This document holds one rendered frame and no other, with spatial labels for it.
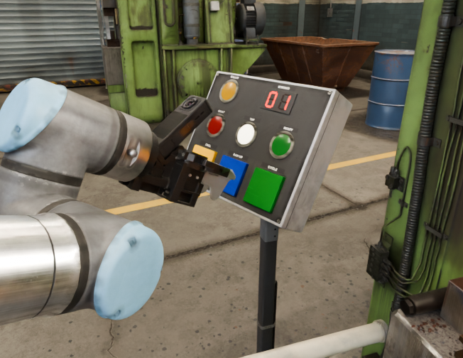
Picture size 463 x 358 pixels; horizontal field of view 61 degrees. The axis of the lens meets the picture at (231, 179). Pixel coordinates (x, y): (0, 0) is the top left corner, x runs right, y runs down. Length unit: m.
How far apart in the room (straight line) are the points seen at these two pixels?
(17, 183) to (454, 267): 0.73
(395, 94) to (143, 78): 3.03
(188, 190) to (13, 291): 0.35
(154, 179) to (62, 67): 7.59
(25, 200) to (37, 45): 7.64
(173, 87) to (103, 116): 4.64
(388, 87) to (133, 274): 4.84
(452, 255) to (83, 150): 0.67
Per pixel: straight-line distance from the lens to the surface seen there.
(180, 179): 0.59
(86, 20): 8.15
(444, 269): 0.88
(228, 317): 1.98
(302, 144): 0.77
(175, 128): 0.59
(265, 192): 0.78
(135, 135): 0.53
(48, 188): 0.48
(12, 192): 0.49
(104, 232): 0.38
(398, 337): 0.69
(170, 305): 2.07
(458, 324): 0.68
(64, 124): 0.48
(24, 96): 0.49
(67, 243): 0.35
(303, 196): 0.78
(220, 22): 5.31
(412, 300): 0.66
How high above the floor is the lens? 1.34
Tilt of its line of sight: 23 degrees down
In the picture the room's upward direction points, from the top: straight up
